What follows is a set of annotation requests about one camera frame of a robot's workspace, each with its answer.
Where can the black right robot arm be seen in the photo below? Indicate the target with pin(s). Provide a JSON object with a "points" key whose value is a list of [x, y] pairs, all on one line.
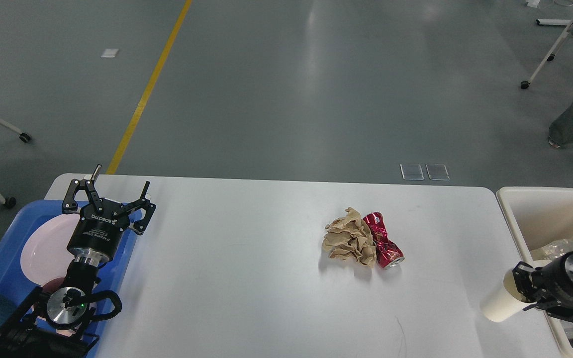
{"points": [[548, 288]]}

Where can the cream paper cup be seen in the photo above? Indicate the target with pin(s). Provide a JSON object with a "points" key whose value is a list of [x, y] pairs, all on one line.
{"points": [[541, 264], [504, 300]]}

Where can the blue plastic tray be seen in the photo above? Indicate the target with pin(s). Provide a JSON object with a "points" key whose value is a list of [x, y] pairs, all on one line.
{"points": [[16, 286]]}

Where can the silver foil bag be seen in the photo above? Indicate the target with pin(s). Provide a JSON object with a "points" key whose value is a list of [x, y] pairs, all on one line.
{"points": [[555, 248]]}

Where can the floor socket plate left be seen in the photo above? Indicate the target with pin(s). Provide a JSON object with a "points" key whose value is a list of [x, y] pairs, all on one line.
{"points": [[412, 171]]}

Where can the pink plate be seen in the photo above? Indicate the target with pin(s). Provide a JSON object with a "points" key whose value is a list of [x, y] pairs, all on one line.
{"points": [[45, 255]]}

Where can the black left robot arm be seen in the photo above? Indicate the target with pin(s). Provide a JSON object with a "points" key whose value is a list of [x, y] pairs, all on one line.
{"points": [[23, 335]]}

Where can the floor socket plate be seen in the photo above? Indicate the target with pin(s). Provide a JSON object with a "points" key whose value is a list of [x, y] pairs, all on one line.
{"points": [[438, 172], [412, 171]]}

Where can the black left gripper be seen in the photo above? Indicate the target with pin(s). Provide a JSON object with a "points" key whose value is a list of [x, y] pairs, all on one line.
{"points": [[98, 231]]}

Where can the crushed red can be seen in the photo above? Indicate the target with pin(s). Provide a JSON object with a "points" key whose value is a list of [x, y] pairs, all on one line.
{"points": [[388, 254]]}

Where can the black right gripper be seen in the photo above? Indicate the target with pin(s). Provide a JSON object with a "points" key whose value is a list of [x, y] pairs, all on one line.
{"points": [[550, 286]]}

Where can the floor socket plate right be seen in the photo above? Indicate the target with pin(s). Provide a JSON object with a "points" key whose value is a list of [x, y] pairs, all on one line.
{"points": [[438, 172]]}

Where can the brown paper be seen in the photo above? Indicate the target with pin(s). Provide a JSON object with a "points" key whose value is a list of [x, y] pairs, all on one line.
{"points": [[349, 237]]}

